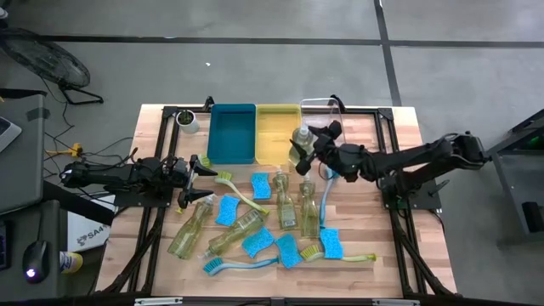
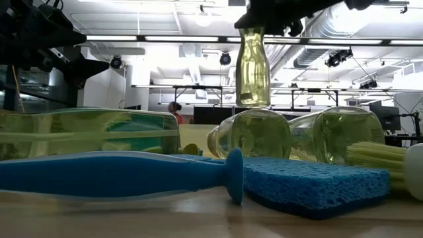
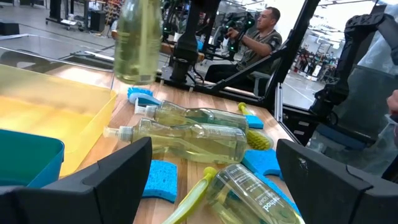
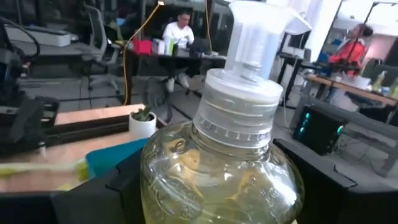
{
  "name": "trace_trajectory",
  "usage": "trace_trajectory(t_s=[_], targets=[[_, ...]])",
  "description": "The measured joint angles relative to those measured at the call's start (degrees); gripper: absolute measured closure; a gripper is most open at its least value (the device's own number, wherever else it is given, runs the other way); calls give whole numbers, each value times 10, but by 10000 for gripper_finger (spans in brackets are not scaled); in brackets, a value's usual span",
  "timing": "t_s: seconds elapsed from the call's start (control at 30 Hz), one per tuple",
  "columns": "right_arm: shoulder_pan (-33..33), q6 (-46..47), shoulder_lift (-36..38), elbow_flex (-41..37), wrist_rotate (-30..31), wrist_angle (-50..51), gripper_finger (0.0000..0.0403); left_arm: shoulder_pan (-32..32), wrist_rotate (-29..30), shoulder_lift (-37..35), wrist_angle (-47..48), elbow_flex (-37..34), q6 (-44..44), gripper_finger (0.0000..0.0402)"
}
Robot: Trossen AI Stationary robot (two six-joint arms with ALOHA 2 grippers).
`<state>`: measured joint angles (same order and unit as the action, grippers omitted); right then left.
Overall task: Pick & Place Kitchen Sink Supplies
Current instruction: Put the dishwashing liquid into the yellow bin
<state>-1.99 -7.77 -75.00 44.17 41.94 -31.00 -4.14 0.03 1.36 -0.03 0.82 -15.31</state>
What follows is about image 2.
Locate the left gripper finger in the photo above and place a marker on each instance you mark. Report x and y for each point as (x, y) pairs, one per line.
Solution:
(86, 67)
(53, 36)

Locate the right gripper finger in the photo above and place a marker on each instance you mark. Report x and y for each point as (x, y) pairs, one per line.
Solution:
(261, 15)

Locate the clear yellow-green soap bottle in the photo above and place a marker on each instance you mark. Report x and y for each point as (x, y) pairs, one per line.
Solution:
(82, 132)
(251, 134)
(252, 66)
(333, 132)

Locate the blue cellulose sponge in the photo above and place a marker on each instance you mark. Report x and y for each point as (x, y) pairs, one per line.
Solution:
(314, 185)
(205, 158)

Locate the black ceiling spotlight cluster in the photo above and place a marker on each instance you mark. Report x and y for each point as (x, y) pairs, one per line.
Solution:
(368, 85)
(338, 57)

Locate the person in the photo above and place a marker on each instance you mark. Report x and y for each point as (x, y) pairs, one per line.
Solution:
(175, 114)

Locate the yellow translucent plastic bin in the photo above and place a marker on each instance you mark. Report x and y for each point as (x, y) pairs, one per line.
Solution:
(195, 134)

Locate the black computer monitor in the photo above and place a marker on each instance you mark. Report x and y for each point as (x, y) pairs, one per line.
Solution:
(385, 115)

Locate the silver air duct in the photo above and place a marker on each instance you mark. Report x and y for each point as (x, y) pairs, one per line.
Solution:
(312, 57)

